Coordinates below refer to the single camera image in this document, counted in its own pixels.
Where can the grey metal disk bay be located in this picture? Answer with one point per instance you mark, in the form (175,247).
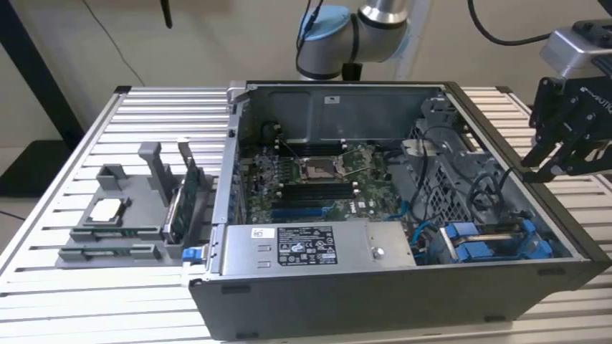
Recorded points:
(535,215)

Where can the black antenna rod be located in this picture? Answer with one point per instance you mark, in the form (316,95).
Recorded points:
(165,14)

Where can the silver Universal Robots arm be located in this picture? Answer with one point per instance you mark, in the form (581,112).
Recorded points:
(325,50)

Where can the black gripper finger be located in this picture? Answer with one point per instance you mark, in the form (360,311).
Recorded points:
(547,111)
(580,159)

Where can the green motherboard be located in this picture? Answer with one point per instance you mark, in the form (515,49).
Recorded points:
(363,200)

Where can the blue expansion slot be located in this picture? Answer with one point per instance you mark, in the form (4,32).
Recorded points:
(296,214)

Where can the silver power supply unit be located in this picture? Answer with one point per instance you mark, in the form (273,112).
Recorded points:
(353,247)

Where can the thin metal locking lever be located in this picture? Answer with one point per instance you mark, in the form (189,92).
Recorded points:
(291,149)

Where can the silver CPU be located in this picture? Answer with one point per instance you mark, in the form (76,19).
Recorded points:
(105,211)

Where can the grey perforated drive cage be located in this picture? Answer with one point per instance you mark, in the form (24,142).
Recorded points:
(440,179)

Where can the grey parts rack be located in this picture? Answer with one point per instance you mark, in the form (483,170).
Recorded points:
(139,200)

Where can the black RAM slot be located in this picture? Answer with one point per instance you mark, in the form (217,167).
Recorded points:
(317,190)
(317,185)
(317,195)
(317,199)

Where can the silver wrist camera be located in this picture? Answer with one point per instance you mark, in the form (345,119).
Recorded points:
(568,50)

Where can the black stand post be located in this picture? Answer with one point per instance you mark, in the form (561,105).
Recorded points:
(33,71)

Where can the black expansion slot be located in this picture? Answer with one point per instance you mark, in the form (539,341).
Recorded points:
(299,205)

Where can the blue case latch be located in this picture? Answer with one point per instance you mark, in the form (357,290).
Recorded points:
(192,255)

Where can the CPU socket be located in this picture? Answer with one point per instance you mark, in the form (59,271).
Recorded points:
(316,169)

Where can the green graphics card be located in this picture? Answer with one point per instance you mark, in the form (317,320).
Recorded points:
(184,211)

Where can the open black PC case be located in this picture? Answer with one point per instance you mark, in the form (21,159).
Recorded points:
(363,304)

